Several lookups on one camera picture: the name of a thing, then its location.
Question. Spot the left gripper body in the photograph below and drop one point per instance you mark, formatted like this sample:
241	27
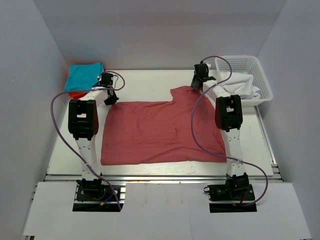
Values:
114	93

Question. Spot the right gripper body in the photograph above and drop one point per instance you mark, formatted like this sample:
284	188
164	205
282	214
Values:
194	75

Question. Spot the salmon pink t-shirt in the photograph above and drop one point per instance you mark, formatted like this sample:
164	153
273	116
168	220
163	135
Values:
145	132

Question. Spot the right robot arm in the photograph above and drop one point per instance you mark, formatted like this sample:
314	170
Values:
228	119

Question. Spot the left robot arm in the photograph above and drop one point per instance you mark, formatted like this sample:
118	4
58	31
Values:
83	121

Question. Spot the folded teal t-shirt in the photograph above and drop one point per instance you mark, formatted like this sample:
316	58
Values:
83	76

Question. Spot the folded orange t-shirt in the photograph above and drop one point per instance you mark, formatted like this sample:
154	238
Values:
76	95

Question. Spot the white t-shirt in basket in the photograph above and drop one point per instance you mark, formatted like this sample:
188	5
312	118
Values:
242	84

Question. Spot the white plastic basket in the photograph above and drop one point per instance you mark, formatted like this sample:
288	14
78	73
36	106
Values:
244	64

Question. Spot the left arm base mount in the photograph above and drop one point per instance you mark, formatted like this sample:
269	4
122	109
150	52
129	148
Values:
94	196

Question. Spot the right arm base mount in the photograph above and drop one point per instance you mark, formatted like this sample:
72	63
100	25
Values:
235	196

